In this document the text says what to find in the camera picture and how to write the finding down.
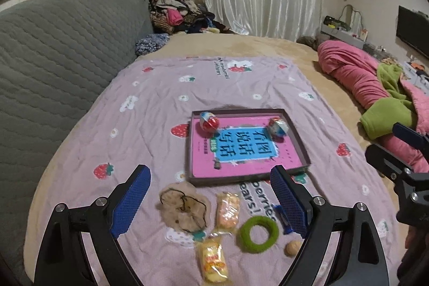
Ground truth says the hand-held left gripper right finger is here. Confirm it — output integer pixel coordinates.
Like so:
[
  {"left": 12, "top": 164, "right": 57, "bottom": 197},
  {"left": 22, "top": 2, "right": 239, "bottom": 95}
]
[{"left": 270, "top": 165, "right": 391, "bottom": 286}]

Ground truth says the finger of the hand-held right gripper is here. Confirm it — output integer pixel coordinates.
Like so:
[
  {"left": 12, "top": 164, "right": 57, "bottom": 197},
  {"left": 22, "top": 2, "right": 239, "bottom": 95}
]
[
  {"left": 392, "top": 122, "right": 429, "bottom": 153},
  {"left": 365, "top": 143, "right": 417, "bottom": 180}
]

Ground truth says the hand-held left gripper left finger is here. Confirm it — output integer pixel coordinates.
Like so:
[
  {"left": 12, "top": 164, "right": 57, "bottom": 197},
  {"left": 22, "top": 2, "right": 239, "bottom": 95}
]
[{"left": 34, "top": 164, "right": 151, "bottom": 286}]

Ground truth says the grey shallow box tray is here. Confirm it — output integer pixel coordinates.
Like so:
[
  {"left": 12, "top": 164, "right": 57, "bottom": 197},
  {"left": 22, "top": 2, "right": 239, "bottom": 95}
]
[{"left": 186, "top": 108, "right": 310, "bottom": 188}]

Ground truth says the beige organza scrunchie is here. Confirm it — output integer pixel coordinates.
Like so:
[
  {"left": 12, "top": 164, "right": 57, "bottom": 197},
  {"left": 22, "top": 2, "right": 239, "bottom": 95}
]
[{"left": 158, "top": 181, "right": 212, "bottom": 235}]

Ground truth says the green fuzzy ring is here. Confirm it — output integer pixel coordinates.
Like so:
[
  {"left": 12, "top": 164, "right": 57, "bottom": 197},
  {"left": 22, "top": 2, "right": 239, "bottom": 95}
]
[{"left": 239, "top": 216, "right": 279, "bottom": 254}]

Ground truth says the peach snack packet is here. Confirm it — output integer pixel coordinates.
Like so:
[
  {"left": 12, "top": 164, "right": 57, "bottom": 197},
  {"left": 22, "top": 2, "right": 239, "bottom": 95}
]
[{"left": 214, "top": 192, "right": 241, "bottom": 229}]

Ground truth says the yellow snack packet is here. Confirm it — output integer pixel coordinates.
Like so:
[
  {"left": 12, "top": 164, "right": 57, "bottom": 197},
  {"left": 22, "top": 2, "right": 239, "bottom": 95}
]
[{"left": 196, "top": 234, "right": 233, "bottom": 285}]

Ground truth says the small blue pen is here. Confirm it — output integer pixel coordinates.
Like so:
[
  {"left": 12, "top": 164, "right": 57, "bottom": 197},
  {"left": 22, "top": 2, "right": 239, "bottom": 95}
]
[{"left": 273, "top": 205, "right": 294, "bottom": 235}]

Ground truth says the green fleece blanket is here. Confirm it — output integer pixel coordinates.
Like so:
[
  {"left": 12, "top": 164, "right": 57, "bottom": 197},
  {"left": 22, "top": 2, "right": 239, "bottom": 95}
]
[{"left": 360, "top": 63, "right": 418, "bottom": 139}]

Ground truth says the pink children's book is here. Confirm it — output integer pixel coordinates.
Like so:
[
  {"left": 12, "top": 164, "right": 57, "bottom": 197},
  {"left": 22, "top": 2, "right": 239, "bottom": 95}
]
[{"left": 190, "top": 117, "right": 304, "bottom": 179}]

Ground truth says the blue and white toy egg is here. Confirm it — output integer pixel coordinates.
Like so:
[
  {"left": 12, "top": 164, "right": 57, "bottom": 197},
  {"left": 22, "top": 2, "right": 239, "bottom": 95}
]
[{"left": 268, "top": 117, "right": 289, "bottom": 139}]

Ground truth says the pink quilt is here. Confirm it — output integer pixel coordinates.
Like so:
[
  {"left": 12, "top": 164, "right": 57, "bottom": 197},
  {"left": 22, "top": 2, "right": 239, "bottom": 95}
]
[{"left": 317, "top": 40, "right": 429, "bottom": 173}]

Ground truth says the purple strawberry print blanket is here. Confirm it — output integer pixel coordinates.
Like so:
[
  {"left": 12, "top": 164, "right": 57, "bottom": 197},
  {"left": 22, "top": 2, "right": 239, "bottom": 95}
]
[{"left": 23, "top": 56, "right": 399, "bottom": 286}]

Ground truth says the black television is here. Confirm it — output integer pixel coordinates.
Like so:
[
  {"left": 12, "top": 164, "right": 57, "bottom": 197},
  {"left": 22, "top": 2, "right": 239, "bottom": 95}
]
[{"left": 396, "top": 5, "right": 429, "bottom": 59}]

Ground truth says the red toy egg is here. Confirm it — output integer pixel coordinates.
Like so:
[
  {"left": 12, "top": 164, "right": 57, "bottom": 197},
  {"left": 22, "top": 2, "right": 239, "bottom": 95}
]
[{"left": 199, "top": 112, "right": 221, "bottom": 133}]

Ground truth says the cluttered grey cabinet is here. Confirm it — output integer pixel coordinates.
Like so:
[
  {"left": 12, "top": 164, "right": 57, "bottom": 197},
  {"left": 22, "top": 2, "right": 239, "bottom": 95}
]
[{"left": 321, "top": 14, "right": 429, "bottom": 82}]

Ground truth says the dark brown cloth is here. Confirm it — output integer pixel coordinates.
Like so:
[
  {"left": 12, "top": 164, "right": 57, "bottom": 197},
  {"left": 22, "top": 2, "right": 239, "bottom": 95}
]
[{"left": 297, "top": 35, "right": 319, "bottom": 50}]

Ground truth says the blue patterned cloth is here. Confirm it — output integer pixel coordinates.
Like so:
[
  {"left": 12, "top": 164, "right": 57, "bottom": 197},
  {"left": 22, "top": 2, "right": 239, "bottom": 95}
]
[{"left": 135, "top": 34, "right": 170, "bottom": 56}]

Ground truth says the grey quilted headboard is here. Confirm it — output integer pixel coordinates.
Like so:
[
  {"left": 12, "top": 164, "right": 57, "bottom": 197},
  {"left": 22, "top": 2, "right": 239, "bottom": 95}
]
[{"left": 0, "top": 0, "right": 155, "bottom": 273}]

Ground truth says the pile of clothes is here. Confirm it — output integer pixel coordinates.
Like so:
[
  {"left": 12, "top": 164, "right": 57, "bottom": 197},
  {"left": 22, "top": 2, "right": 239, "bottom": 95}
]
[{"left": 147, "top": 0, "right": 228, "bottom": 35}]

